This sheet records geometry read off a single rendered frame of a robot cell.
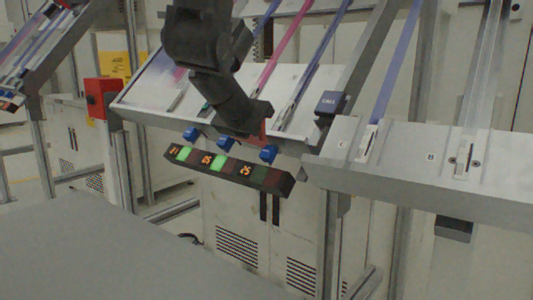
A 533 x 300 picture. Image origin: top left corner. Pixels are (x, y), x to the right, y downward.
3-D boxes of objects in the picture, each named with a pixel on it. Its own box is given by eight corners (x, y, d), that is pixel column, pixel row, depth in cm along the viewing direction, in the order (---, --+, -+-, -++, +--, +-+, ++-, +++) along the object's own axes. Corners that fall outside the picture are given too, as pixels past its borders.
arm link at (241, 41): (155, 35, 44) (214, 47, 41) (195, -22, 49) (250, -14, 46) (187, 93, 54) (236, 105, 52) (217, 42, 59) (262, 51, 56)
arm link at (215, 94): (177, 78, 49) (206, 77, 46) (198, 45, 52) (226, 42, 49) (204, 108, 54) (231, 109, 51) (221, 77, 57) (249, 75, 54)
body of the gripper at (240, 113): (231, 102, 62) (210, 73, 57) (276, 107, 56) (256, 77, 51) (214, 130, 60) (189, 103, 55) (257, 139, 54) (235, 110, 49)
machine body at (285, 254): (361, 357, 102) (379, 158, 84) (204, 267, 143) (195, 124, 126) (421, 257, 151) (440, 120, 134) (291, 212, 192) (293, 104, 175)
